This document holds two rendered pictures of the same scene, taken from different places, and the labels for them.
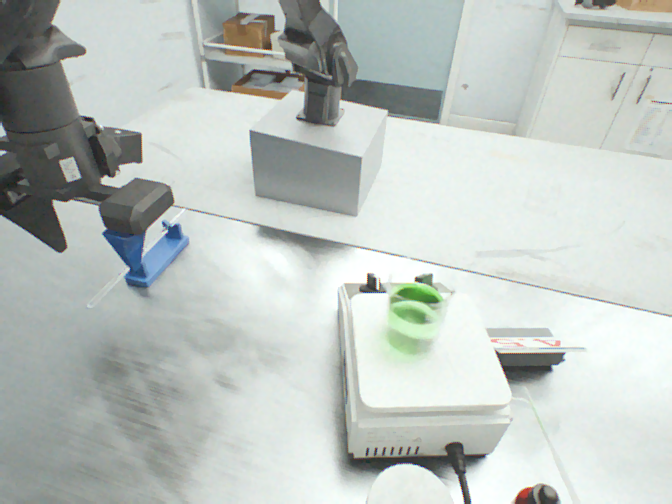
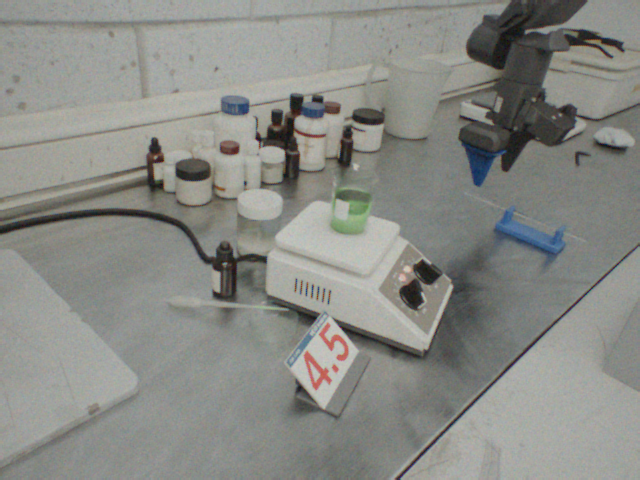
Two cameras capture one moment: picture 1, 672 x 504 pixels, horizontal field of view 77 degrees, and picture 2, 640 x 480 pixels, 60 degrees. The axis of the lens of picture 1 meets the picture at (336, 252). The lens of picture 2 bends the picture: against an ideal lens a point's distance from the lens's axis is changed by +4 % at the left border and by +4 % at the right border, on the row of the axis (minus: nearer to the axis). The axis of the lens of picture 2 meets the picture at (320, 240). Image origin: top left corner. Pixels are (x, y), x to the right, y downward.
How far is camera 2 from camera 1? 0.74 m
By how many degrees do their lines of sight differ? 88
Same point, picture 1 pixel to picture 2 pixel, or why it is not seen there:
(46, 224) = (509, 149)
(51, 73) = (522, 50)
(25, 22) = (518, 17)
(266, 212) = (610, 306)
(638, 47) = not seen: outside the picture
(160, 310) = (467, 228)
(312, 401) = not seen: hidden behind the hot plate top
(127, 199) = (477, 124)
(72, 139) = (508, 89)
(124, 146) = (539, 122)
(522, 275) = (433, 466)
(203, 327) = (443, 237)
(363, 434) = not seen: hidden behind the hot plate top
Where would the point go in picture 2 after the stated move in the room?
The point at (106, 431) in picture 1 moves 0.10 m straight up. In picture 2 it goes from (382, 201) to (392, 146)
